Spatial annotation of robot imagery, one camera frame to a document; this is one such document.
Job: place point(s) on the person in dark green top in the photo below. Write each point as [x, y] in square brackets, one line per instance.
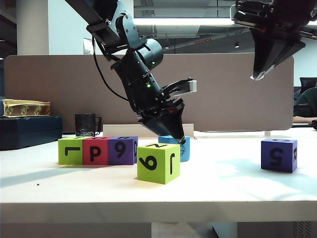
[307, 101]

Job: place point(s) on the purple block number five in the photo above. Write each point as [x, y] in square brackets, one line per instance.
[267, 161]

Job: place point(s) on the brown desk partition panel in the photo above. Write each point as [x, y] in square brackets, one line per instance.
[223, 99]

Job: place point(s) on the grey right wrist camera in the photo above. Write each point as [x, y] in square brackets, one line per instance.
[241, 18]

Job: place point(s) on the black office chair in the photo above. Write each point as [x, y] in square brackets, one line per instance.
[307, 83]

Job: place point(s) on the green block nine and J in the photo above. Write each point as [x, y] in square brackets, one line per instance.
[158, 173]

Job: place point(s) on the grey vent grille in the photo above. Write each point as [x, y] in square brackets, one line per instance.
[302, 230]

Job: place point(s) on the blue block fish picture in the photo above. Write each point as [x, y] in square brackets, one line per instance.
[186, 152]

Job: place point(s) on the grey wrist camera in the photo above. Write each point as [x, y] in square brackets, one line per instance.
[241, 18]
[191, 86]

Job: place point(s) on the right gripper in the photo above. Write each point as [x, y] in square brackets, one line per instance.
[280, 15]

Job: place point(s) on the red block letter P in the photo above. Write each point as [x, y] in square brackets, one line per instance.
[99, 160]

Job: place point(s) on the purple block nine and D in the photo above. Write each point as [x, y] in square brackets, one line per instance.
[127, 158]

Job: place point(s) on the blue flat box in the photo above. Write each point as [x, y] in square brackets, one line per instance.
[1, 109]

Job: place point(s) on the red ceiling sign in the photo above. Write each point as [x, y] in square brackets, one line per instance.
[202, 41]

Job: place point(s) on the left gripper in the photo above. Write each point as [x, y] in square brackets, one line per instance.
[158, 109]

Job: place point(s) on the black mug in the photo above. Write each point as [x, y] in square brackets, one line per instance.
[85, 125]

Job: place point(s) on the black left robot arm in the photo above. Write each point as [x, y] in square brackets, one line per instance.
[138, 64]

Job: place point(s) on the dark blue case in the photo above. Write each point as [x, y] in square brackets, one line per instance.
[29, 131]

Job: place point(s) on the person bare forearm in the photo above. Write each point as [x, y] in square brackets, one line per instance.
[304, 120]

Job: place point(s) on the yellow gold patterned box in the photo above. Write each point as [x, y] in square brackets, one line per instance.
[29, 109]

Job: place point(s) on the small ceiling spot lamp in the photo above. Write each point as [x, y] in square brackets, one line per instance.
[237, 45]

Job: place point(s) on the black round object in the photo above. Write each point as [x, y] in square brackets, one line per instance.
[315, 125]

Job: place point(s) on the green block letter L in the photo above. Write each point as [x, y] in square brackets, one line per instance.
[71, 158]

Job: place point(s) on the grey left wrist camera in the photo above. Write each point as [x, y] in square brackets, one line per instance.
[191, 86]

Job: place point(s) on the white partition foot bracket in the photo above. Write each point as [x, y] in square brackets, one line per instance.
[267, 133]

